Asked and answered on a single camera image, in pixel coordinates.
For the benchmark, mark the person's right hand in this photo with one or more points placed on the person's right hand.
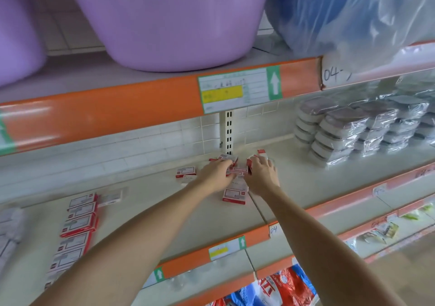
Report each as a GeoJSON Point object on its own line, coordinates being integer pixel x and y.
{"type": "Point", "coordinates": [264, 177]}

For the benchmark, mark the person's left hand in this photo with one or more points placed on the person's left hand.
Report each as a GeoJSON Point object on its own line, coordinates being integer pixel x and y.
{"type": "Point", "coordinates": [214, 177]}

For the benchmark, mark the pile of red white boxes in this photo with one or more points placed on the pile of red white boxes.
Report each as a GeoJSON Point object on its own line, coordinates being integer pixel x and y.
{"type": "Point", "coordinates": [234, 195]}

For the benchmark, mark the white shelf with orange edges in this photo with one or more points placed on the white shelf with orange edges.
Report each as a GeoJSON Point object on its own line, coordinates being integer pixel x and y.
{"type": "Point", "coordinates": [326, 180]}

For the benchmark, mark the person's right forearm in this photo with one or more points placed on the person's right forearm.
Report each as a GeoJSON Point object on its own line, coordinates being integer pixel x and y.
{"type": "Point", "coordinates": [333, 255]}

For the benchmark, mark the person's left forearm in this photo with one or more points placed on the person's left forearm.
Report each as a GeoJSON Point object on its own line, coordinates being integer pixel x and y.
{"type": "Point", "coordinates": [115, 255]}

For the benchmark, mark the white perforated shelf upright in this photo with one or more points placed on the white perforated shelf upright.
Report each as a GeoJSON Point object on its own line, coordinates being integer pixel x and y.
{"type": "Point", "coordinates": [229, 132]}

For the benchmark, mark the white handwritten label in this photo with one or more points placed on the white handwritten label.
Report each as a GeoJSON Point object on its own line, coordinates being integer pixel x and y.
{"type": "Point", "coordinates": [273, 230]}
{"type": "Point", "coordinates": [380, 189]}
{"type": "Point", "coordinates": [336, 75]}

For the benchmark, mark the small price label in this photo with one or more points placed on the small price label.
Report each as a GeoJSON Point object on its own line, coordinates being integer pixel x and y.
{"type": "Point", "coordinates": [227, 249]}
{"type": "Point", "coordinates": [153, 278]}

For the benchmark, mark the large label with green arrow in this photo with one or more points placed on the large label with green arrow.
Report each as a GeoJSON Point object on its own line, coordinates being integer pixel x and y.
{"type": "Point", "coordinates": [239, 90]}
{"type": "Point", "coordinates": [7, 136]}

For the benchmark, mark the stacks of wrapped containers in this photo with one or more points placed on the stacks of wrapped containers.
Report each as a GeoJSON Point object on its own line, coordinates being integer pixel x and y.
{"type": "Point", "coordinates": [353, 122]}

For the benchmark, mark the pile of large red bags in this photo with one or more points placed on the pile of large red bags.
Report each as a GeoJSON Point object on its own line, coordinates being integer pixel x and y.
{"type": "Point", "coordinates": [278, 289]}

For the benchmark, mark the purple plastic basin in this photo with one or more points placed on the purple plastic basin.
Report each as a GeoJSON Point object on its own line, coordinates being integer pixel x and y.
{"type": "Point", "coordinates": [19, 27]}
{"type": "Point", "coordinates": [170, 17]}

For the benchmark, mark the blue plastic bag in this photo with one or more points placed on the blue plastic bag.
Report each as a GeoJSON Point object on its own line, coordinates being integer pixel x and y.
{"type": "Point", "coordinates": [353, 10]}

